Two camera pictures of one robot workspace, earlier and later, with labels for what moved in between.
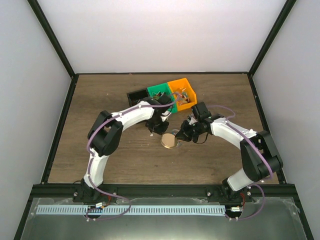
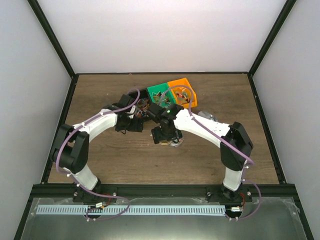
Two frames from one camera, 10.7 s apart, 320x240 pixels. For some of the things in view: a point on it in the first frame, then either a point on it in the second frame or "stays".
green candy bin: [159, 90] stays
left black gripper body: [154, 124] -> [129, 126]
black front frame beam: [152, 191] stays
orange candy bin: [183, 94] stays
